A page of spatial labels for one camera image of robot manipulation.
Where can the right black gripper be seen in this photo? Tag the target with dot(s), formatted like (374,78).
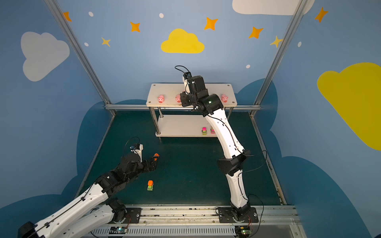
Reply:
(184,98)

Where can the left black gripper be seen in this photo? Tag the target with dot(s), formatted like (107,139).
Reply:
(150,162)

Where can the pink green toy car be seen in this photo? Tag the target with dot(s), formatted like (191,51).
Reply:
(204,131)

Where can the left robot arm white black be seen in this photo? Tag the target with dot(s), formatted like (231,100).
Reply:
(95,207)

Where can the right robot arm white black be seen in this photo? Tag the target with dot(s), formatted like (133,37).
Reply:
(211,108)

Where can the white two-tier shelf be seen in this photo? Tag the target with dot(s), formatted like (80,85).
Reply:
(170,118)

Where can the orange toy car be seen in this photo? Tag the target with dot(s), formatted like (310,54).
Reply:
(156,157)

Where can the orange green toy truck left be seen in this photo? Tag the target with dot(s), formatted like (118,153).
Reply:
(150,185)

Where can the left controller board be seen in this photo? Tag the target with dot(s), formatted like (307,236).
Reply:
(118,230)

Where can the controller board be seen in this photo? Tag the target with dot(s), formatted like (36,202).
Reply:
(242,232)
(118,230)

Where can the right controller board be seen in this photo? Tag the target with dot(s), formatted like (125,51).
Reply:
(242,232)

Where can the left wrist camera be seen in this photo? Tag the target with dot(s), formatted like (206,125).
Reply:
(137,149)

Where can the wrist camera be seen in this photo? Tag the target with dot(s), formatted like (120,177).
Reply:
(186,76)
(137,149)

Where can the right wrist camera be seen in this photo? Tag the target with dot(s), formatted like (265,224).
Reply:
(186,76)

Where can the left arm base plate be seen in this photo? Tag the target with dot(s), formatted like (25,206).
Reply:
(129,215)

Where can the right aluminium frame post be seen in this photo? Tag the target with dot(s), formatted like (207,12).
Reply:
(287,38)

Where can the aluminium frame post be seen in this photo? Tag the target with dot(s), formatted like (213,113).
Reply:
(287,38)
(57,13)

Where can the rear aluminium frame bar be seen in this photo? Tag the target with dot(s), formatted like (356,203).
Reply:
(127,107)

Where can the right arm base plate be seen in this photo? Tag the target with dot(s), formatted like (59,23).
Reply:
(230,215)

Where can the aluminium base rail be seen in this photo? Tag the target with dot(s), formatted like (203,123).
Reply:
(196,221)

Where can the left aluminium frame post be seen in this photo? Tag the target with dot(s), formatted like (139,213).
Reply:
(57,13)

